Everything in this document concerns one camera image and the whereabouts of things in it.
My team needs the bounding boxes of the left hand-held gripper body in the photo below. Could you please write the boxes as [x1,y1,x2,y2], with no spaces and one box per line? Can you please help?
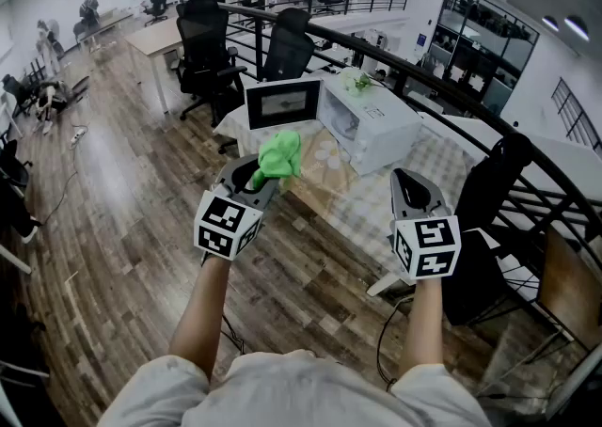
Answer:
[193,153,282,261]

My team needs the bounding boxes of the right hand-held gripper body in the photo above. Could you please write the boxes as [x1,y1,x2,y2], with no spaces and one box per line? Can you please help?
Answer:
[388,166,463,281]

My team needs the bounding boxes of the green cloth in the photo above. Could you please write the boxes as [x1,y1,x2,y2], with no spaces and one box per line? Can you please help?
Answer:
[252,130,303,190]

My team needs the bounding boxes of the glass microwave turntable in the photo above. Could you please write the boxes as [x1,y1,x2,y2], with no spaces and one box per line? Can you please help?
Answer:
[331,107,364,140]

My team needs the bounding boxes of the person's right forearm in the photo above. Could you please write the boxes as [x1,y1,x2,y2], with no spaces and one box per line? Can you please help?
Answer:
[398,277,446,382]

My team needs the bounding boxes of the person's left forearm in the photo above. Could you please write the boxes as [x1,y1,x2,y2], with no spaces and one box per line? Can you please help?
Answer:
[167,253,234,382]

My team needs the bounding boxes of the checkered tablecloth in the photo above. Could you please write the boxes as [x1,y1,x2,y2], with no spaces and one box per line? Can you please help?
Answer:
[214,104,477,276]

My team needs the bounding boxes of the black office chair right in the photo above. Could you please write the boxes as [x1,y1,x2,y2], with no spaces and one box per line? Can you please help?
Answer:
[453,132,536,234]

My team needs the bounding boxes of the black metal railing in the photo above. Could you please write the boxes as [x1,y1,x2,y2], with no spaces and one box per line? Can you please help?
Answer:
[181,0,602,356]

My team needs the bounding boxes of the white flower bouquet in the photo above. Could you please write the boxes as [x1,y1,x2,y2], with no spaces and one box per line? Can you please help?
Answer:
[339,66,376,97]

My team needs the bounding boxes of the brown wooden board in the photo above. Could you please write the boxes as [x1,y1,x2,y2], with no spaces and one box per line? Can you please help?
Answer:
[535,225,602,352]

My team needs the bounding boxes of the black-framed glass partition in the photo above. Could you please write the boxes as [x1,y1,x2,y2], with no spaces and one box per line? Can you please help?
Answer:
[430,0,541,112]

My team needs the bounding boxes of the wooden desk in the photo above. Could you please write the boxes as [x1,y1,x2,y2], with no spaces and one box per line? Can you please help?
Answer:
[74,10,135,53]
[124,18,185,115]

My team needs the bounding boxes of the black window grille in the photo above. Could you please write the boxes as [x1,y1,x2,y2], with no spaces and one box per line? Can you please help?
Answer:
[550,77,602,154]

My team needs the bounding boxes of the person's white shirt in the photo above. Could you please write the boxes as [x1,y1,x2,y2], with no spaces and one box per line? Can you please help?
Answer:
[96,349,493,427]

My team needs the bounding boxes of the black cable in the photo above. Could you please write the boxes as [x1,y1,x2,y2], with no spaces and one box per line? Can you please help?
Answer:
[41,146,80,225]
[220,314,246,356]
[375,295,416,392]

